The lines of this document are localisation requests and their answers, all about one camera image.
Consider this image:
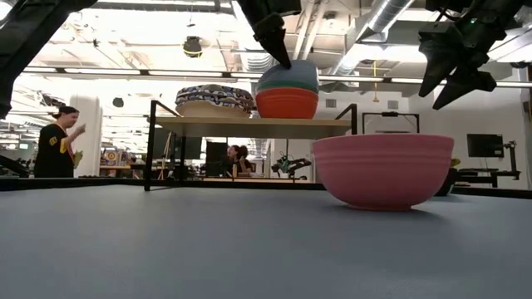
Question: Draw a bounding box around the blue plastic bowl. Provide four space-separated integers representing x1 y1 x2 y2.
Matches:
256 59 320 86

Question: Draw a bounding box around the blue table mat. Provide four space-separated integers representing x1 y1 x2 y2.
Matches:
0 184 532 299

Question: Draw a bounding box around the wooden shelf with black frame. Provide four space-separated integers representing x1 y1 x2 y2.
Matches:
144 99 358 192

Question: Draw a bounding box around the seated person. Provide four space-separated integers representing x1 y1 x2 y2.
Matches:
226 144 254 174

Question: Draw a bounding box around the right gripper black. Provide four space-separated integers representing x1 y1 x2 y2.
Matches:
418 7 506 110

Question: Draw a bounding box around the black table frame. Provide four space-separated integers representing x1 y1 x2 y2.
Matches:
0 177 532 199

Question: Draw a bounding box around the black metal stand frame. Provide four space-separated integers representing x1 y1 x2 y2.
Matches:
362 110 421 135

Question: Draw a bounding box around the yellow hanging pendant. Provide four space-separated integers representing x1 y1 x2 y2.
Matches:
372 60 380 104

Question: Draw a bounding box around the orange plastic bowl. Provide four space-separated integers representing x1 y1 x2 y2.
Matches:
254 86 320 120

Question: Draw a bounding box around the colourful target board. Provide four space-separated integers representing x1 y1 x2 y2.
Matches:
103 149 121 167

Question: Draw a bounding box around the black yellow ceiling device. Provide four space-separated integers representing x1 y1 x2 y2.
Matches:
182 36 204 59

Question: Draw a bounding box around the black computer monitor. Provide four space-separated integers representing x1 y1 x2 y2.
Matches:
466 133 505 159
205 140 229 178

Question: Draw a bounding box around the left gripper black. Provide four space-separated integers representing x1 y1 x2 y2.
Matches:
236 0 303 70

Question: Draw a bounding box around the silver ventilation duct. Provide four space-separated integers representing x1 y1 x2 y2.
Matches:
230 0 278 84
332 0 416 76

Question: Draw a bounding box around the long ceiling light strip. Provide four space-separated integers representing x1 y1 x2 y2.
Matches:
22 66 532 89

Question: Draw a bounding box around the pink plastic bowl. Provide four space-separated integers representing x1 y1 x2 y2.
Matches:
311 133 455 211

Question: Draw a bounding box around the standing person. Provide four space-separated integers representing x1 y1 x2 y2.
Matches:
32 105 87 179

